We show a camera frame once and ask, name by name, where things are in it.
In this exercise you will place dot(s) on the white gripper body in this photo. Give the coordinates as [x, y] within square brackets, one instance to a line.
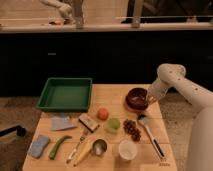
[158, 89]

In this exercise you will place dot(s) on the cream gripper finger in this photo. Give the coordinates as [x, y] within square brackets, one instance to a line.
[149, 99]

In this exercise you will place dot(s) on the dark maroon bowl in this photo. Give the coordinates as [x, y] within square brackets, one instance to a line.
[136, 99]

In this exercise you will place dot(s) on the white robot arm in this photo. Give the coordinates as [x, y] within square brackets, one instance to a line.
[200, 148]

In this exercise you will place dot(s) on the green plastic tray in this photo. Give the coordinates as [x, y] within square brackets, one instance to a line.
[66, 95]

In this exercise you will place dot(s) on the orange bowl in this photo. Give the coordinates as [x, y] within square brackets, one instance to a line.
[127, 107]

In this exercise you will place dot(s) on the bunch of dark grapes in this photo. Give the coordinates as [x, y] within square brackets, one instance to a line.
[131, 129]

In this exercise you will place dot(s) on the green plastic cup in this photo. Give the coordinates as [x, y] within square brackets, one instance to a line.
[113, 125]

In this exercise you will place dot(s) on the orange fruit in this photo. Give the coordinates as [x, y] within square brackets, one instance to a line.
[103, 113]

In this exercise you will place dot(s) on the white plastic cup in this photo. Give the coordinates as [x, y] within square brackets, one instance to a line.
[127, 150]

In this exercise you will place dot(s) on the brown scrub brush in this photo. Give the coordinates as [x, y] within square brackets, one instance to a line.
[88, 122]

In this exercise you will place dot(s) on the metal cup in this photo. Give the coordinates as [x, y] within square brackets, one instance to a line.
[99, 147]

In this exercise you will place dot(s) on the metal fork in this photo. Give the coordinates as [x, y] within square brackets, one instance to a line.
[72, 154]

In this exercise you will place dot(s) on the grey folded cloth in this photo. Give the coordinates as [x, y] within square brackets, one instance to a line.
[61, 122]

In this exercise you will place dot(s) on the blue sponge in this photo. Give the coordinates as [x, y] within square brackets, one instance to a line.
[37, 147]

